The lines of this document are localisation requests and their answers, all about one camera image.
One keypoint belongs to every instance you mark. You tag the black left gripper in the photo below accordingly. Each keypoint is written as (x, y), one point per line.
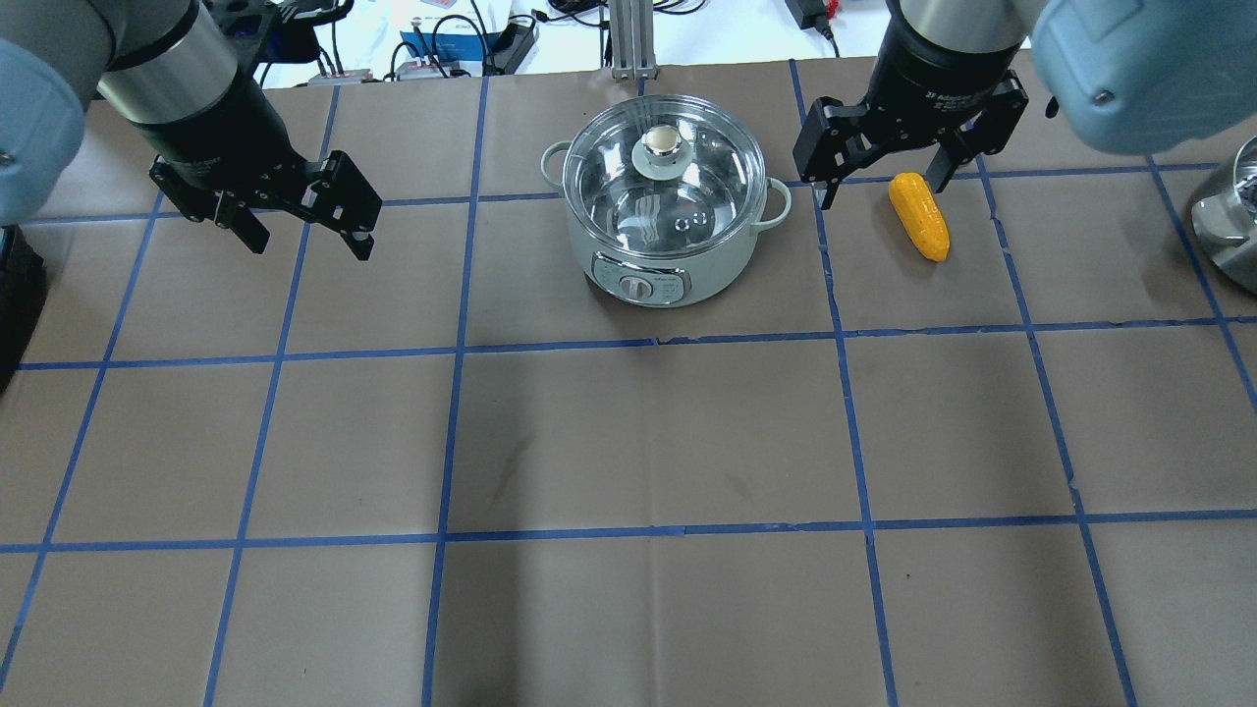
(218, 131)

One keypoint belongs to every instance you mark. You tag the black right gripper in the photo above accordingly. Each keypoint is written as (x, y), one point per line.
(933, 77)

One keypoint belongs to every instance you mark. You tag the yellow corn cob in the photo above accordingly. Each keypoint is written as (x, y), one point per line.
(921, 218)

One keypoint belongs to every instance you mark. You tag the glass pot lid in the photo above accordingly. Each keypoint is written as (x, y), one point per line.
(663, 176)

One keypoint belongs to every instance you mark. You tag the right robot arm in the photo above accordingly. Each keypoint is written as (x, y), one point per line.
(1131, 77)

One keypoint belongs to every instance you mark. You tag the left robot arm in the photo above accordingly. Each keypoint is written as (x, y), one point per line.
(154, 62)

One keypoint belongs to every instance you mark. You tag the black power adapter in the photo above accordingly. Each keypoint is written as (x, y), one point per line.
(813, 15)

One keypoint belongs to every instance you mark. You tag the blue white box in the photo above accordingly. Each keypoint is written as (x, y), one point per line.
(447, 41)

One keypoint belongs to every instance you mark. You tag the black object at left edge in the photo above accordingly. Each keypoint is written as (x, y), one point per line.
(24, 288)

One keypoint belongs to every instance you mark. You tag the silver metal appliance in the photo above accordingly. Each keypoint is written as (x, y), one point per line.
(1223, 217)

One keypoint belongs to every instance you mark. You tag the aluminium frame post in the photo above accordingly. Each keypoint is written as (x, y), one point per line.
(631, 35)

